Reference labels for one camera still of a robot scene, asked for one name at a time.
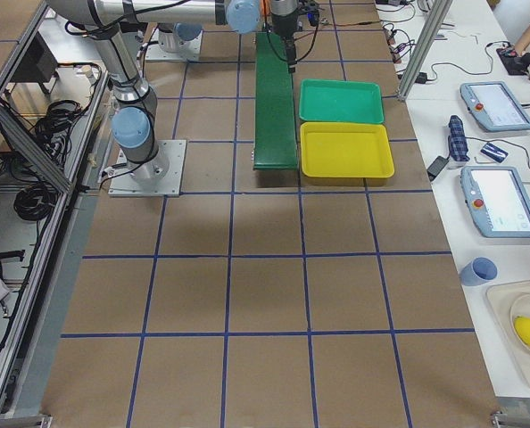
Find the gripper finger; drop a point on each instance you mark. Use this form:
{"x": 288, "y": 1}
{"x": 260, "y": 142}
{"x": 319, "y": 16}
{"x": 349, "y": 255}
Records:
{"x": 291, "y": 69}
{"x": 288, "y": 51}

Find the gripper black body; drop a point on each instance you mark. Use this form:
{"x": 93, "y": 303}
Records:
{"x": 283, "y": 25}

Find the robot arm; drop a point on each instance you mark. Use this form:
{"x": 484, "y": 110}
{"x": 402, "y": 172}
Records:
{"x": 176, "y": 33}
{"x": 100, "y": 20}

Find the green plastic tray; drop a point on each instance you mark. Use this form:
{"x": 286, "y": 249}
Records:
{"x": 341, "y": 101}

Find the green conveyor belt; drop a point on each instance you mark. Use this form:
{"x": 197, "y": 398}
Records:
{"x": 275, "y": 145}

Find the yellow plastic tray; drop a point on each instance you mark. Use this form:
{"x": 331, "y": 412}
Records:
{"x": 345, "y": 150}

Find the black power adapter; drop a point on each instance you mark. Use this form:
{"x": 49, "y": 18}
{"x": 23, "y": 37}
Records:
{"x": 436, "y": 167}

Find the upper teach pendant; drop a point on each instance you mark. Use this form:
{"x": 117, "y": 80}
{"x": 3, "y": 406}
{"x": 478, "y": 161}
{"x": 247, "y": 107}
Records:
{"x": 494, "y": 107}

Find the teach pendant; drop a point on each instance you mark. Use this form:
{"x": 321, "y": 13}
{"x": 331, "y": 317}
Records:
{"x": 494, "y": 107}
{"x": 497, "y": 201}

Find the blue white small box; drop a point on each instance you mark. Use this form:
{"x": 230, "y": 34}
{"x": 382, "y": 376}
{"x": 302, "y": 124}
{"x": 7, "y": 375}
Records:
{"x": 494, "y": 152}

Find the lower teach pendant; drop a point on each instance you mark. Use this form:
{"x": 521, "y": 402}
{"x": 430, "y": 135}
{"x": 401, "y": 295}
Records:
{"x": 497, "y": 201}

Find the blue plastic cup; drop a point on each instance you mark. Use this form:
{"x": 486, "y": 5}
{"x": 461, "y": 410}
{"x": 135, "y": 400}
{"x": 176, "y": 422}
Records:
{"x": 478, "y": 271}

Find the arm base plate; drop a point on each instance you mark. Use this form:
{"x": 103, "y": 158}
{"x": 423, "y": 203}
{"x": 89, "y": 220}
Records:
{"x": 191, "y": 53}
{"x": 161, "y": 176}

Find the aluminium frame post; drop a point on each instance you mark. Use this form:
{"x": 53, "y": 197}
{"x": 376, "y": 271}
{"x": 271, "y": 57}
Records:
{"x": 426, "y": 38}

